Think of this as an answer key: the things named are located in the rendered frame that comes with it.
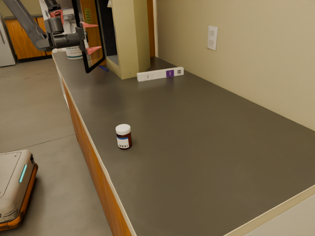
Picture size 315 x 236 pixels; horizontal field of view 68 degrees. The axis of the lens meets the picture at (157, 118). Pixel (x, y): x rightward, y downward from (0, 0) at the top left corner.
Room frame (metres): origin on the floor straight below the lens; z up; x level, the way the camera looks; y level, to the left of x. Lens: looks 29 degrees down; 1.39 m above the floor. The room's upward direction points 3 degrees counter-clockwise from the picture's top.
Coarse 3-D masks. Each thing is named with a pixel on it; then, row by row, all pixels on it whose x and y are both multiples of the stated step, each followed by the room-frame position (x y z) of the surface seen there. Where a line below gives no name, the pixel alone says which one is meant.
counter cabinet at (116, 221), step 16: (80, 128) 1.37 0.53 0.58; (80, 144) 1.75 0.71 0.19; (96, 160) 0.91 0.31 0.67; (96, 176) 1.06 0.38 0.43; (112, 192) 0.65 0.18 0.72; (112, 208) 0.71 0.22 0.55; (304, 208) 0.42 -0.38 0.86; (112, 224) 0.81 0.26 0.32; (272, 224) 0.37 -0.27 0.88; (288, 224) 0.40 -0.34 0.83; (304, 224) 0.44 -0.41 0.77
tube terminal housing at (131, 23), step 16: (112, 0) 1.30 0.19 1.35; (128, 0) 1.34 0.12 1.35; (144, 0) 1.50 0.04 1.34; (128, 16) 1.33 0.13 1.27; (144, 16) 1.48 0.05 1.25; (128, 32) 1.33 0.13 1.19; (144, 32) 1.47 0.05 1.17; (128, 48) 1.32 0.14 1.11; (144, 48) 1.45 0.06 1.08; (112, 64) 1.44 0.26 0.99; (128, 64) 1.32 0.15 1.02; (144, 64) 1.44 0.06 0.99
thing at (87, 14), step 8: (72, 0) 1.27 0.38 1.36; (80, 0) 1.35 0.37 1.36; (88, 0) 1.46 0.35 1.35; (80, 8) 1.34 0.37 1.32; (88, 8) 1.44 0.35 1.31; (80, 16) 1.32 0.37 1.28; (88, 16) 1.42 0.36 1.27; (96, 16) 1.54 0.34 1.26; (96, 24) 1.52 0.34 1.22; (88, 32) 1.38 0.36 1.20; (96, 32) 1.50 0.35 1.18; (88, 40) 1.36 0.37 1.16; (96, 40) 1.48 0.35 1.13; (88, 56) 1.33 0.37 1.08; (96, 56) 1.44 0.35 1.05; (88, 64) 1.31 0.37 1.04
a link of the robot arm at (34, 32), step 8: (8, 0) 1.12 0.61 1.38; (16, 0) 1.13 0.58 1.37; (16, 8) 1.11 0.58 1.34; (24, 8) 1.13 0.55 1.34; (16, 16) 1.10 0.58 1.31; (24, 16) 1.10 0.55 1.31; (24, 24) 1.09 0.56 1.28; (32, 24) 1.09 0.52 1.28; (32, 32) 1.08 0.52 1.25; (40, 32) 1.08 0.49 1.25; (32, 40) 1.07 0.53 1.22; (40, 48) 1.06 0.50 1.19; (48, 48) 1.07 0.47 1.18
